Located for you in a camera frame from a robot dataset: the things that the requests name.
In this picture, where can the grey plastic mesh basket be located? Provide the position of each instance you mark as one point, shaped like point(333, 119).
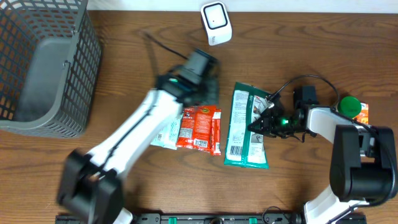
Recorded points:
point(50, 59)

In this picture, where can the orange snack packet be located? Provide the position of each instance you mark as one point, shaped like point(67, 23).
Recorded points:
point(363, 116)

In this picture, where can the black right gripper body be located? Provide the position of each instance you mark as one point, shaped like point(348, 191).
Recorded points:
point(282, 125)

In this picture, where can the pale green wet wipes pack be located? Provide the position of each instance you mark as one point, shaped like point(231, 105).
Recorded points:
point(168, 136)

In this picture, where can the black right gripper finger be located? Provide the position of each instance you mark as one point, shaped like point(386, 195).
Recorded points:
point(258, 130)
point(261, 122)

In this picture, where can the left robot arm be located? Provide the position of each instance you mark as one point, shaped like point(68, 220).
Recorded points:
point(91, 186)

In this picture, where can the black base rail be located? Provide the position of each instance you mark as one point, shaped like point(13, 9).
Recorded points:
point(155, 218)

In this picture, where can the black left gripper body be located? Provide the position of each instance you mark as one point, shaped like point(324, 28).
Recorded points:
point(206, 95)

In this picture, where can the green 3M gloves package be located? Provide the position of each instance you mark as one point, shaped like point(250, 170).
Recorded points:
point(244, 148)

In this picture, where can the white barcode scanner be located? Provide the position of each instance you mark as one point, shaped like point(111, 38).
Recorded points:
point(216, 23)

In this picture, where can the red snack pouch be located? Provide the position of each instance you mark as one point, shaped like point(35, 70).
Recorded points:
point(195, 129)

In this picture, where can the red white sachet stick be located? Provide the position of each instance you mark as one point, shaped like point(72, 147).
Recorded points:
point(215, 133)

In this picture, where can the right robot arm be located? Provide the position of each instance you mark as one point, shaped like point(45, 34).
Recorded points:
point(363, 169)

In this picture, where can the green-lidded seasoning jar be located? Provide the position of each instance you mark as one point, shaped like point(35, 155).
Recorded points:
point(349, 106)

